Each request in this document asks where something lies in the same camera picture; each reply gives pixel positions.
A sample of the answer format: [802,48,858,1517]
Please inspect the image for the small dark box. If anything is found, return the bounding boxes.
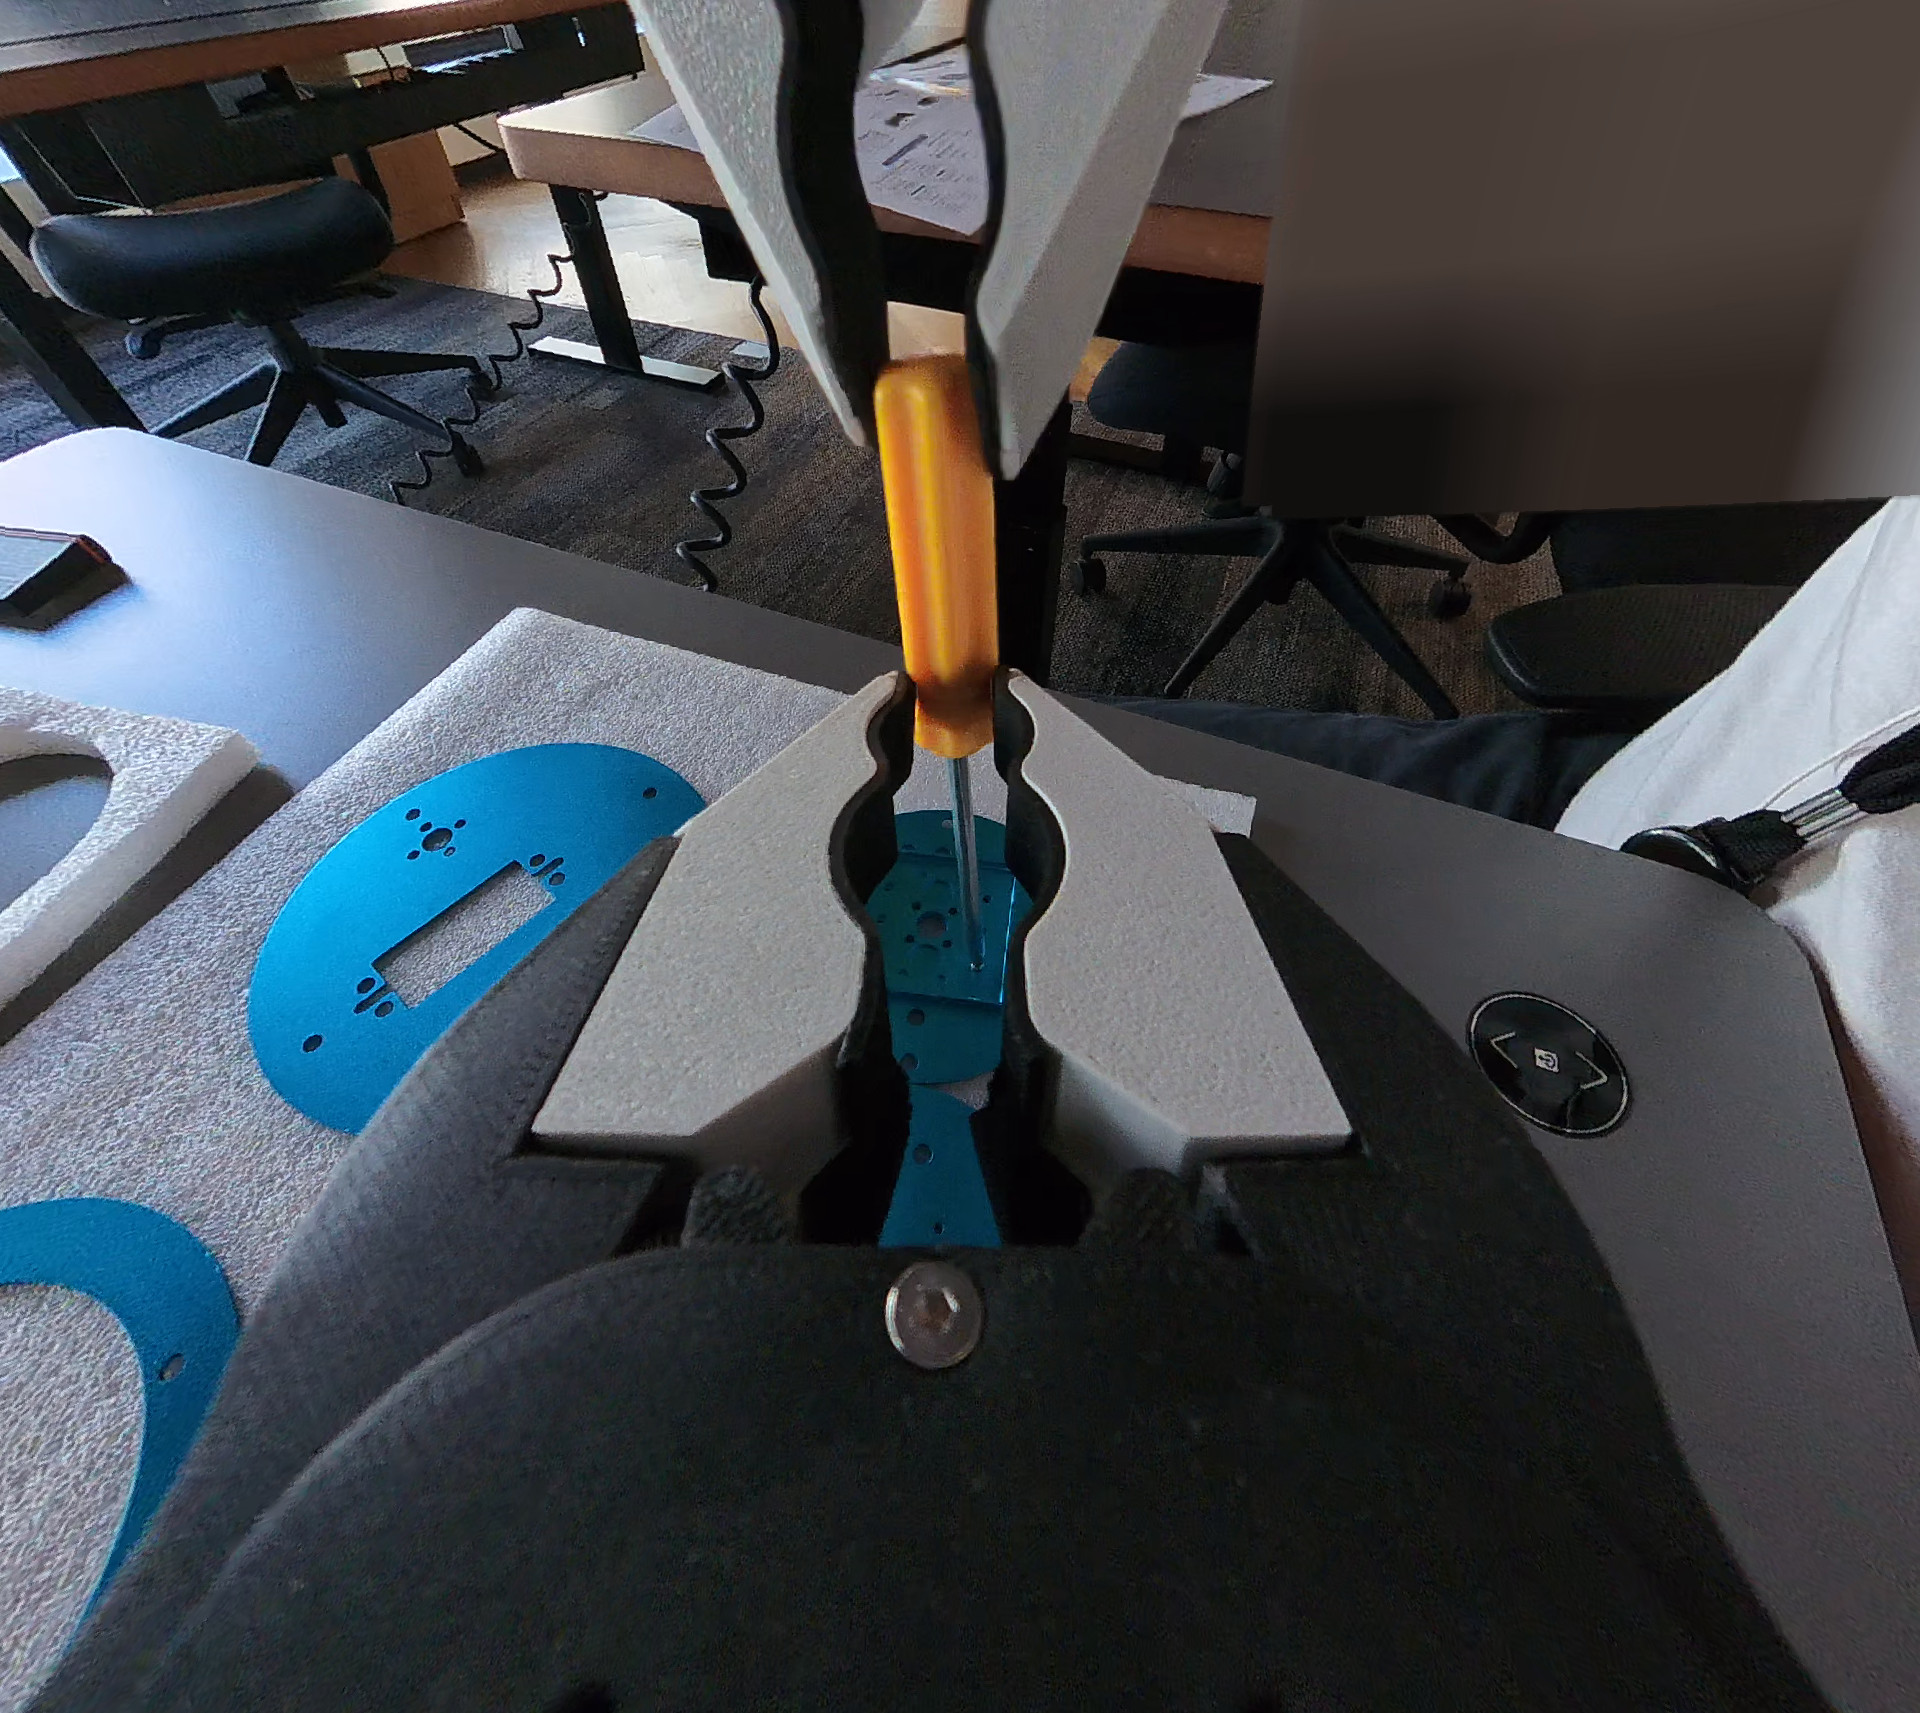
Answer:
[0,529,125,631]

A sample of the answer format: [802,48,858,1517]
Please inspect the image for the blue metal ring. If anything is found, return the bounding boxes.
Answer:
[0,1196,242,1643]

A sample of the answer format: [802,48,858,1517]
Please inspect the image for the white foam sheet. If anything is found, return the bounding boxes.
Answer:
[0,607,1259,1684]

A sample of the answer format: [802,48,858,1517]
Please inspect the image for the black round desk control button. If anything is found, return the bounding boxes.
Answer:
[1466,991,1634,1136]

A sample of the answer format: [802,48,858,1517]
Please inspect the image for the blue round plate with bracket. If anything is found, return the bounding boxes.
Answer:
[865,810,1041,1088]

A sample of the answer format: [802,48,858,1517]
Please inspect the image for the black office chair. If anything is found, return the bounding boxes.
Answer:
[1072,339,1479,724]
[1484,512,1861,713]

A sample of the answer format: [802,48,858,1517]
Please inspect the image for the orange-handled screwdriver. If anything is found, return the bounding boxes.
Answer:
[871,354,1007,968]

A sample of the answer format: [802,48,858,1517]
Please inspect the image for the person's dark trousers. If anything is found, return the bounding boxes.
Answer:
[1109,696,1644,831]

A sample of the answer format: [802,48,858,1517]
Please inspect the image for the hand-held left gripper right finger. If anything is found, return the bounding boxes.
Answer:
[995,672,1361,1183]

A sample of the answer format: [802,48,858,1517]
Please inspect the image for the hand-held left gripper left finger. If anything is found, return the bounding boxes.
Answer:
[527,675,918,1162]

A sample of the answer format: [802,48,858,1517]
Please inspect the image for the grey desk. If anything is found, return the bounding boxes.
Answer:
[0,425,1870,1713]

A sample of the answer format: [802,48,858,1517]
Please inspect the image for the large blue disc rectangular cutout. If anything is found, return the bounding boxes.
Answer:
[246,744,708,1136]

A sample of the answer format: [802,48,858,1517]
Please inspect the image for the printed instruction sheet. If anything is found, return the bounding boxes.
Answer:
[854,40,1278,240]

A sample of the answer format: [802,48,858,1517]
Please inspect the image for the small blue round disc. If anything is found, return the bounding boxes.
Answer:
[876,1087,1003,1247]

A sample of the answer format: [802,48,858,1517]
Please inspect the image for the white foam block round hole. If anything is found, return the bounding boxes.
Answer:
[0,684,260,1011]

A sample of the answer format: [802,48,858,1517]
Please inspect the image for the black coiled cable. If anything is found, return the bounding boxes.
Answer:
[389,249,587,505]
[681,279,781,590]

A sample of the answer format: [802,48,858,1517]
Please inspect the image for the black lanyard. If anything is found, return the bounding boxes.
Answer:
[1625,723,1920,896]

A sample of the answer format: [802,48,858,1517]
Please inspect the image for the black stool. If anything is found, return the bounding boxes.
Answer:
[29,174,490,475]

